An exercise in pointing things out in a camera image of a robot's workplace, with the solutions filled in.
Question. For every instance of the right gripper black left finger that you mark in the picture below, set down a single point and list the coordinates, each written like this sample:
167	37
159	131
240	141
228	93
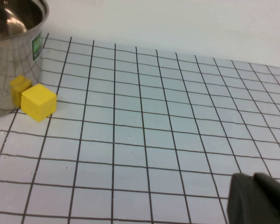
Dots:
245	205

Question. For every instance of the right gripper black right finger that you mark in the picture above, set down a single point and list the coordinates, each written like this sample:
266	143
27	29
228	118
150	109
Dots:
275	193

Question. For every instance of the yellow foam cube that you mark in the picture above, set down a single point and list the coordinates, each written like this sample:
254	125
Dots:
38	102

